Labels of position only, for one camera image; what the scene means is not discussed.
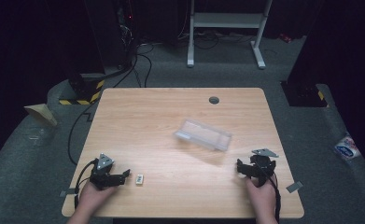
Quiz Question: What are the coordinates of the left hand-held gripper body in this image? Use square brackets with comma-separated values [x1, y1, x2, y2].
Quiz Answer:
[89, 152, 117, 191]

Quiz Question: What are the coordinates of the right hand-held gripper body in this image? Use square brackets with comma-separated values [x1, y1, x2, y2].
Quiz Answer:
[246, 147, 279, 188]

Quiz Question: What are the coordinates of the person's left hand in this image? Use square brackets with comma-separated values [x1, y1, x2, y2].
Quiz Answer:
[77, 179, 119, 217]

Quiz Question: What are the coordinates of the person's right hand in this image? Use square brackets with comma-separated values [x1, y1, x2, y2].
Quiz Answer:
[244, 175, 278, 217]

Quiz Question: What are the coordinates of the grey tape strip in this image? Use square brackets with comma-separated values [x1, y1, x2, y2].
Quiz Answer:
[285, 180, 304, 194]
[59, 188, 77, 198]

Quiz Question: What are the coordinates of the clear plastic box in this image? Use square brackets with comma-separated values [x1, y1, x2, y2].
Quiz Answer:
[173, 119, 232, 153]

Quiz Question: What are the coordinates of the black stand base yellow corner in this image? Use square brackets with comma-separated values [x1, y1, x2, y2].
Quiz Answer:
[280, 80, 330, 108]

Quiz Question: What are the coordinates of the black yellow striped stand base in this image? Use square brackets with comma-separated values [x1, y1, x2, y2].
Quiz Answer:
[58, 72, 106, 106]

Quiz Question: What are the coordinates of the beige cardboard piece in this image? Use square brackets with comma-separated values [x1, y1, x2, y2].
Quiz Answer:
[23, 103, 59, 128]

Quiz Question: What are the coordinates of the white blue packet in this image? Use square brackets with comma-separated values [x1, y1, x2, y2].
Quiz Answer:
[333, 133, 362, 161]

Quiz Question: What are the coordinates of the small red object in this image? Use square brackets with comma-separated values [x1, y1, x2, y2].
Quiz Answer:
[278, 33, 294, 44]

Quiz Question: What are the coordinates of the black equipment tower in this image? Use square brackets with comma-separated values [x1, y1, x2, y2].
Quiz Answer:
[114, 0, 139, 71]

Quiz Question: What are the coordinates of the white metal stand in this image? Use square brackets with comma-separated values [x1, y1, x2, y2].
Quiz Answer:
[186, 0, 274, 70]

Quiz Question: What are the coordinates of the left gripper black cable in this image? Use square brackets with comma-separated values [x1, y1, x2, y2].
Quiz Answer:
[73, 158, 99, 210]

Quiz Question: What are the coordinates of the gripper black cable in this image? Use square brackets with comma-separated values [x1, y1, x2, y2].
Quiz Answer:
[73, 158, 99, 210]
[257, 163, 283, 224]

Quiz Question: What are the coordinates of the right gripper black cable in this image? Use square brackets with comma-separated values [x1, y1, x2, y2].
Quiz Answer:
[257, 163, 283, 224]

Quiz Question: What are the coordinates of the long black floor cable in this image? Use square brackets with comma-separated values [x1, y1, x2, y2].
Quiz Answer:
[66, 51, 139, 166]

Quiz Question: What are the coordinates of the looped black floor cable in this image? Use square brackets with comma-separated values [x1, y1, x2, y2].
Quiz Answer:
[135, 43, 153, 89]

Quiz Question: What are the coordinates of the cable bundle under stand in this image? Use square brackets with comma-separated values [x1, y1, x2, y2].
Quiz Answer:
[175, 28, 257, 50]

